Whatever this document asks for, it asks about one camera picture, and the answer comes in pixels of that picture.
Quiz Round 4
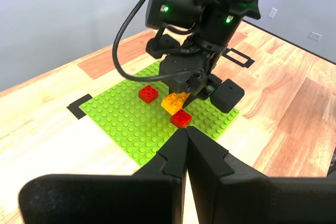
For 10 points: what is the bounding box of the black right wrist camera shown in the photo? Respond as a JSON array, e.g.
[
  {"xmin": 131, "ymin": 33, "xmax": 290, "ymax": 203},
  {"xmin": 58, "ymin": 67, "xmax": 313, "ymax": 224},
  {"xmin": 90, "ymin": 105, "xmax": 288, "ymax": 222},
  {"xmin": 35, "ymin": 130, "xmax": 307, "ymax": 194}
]
[{"xmin": 186, "ymin": 72, "xmax": 220, "ymax": 99}]

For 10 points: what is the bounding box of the yellow building brick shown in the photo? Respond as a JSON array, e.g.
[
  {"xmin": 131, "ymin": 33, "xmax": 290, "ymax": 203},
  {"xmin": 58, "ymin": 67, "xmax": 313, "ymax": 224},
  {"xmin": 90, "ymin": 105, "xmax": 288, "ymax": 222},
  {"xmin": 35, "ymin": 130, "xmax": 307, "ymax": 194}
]
[{"xmin": 161, "ymin": 92, "xmax": 190, "ymax": 116}]

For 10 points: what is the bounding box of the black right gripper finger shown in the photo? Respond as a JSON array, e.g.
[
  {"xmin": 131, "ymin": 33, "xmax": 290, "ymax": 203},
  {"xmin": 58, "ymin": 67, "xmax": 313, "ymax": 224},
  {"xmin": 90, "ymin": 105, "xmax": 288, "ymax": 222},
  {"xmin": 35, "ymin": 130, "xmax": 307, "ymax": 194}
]
[
  {"xmin": 169, "ymin": 79, "xmax": 190, "ymax": 94},
  {"xmin": 183, "ymin": 78, "xmax": 245, "ymax": 113}
]

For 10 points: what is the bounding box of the black camera cable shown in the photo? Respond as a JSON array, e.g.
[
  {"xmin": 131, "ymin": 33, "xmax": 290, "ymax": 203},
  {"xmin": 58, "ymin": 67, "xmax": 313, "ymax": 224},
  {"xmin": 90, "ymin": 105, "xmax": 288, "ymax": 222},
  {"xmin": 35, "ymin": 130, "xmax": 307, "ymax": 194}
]
[{"xmin": 112, "ymin": 0, "xmax": 203, "ymax": 82}]

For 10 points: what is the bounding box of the green studded baseplate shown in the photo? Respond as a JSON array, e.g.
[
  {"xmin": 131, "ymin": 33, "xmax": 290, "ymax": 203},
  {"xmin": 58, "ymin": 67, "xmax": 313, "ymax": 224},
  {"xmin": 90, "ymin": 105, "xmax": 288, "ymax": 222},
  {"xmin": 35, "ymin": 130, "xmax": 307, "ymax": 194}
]
[{"xmin": 78, "ymin": 60, "xmax": 240, "ymax": 167}]

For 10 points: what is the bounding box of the black tape corner mark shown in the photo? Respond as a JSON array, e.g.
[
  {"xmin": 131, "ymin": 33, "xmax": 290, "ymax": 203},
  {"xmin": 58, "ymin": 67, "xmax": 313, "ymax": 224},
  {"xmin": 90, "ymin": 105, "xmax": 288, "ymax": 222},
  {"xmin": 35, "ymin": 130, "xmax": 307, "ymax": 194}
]
[{"xmin": 66, "ymin": 94, "xmax": 93, "ymax": 121}]

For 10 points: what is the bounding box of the black tape rectangle outline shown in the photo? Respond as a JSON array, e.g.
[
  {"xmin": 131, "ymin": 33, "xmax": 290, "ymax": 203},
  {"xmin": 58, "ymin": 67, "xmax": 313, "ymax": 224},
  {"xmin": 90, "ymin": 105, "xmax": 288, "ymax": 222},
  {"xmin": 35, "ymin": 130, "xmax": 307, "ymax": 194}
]
[{"xmin": 222, "ymin": 47, "xmax": 256, "ymax": 69}]

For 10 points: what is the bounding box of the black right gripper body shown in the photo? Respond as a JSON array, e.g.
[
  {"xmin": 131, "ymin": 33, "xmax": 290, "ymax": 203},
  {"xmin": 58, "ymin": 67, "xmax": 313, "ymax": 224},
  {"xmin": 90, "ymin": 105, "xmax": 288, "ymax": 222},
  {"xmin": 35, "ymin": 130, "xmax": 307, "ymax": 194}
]
[{"xmin": 145, "ymin": 34, "xmax": 227, "ymax": 84}]

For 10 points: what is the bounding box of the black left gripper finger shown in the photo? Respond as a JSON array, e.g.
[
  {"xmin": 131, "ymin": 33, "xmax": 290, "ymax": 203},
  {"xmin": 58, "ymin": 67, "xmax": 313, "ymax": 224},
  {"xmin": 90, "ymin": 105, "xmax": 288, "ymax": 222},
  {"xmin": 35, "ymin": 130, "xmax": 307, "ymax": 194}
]
[
  {"xmin": 186, "ymin": 126, "xmax": 336, "ymax": 224},
  {"xmin": 18, "ymin": 127, "xmax": 188, "ymax": 224}
]

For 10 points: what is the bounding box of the red building brick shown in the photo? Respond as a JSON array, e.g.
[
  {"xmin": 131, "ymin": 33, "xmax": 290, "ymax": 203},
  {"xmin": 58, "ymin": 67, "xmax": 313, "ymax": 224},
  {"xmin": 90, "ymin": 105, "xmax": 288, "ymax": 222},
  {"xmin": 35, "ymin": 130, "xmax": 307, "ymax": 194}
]
[
  {"xmin": 138, "ymin": 84, "xmax": 160, "ymax": 104},
  {"xmin": 170, "ymin": 109, "xmax": 193, "ymax": 128}
]

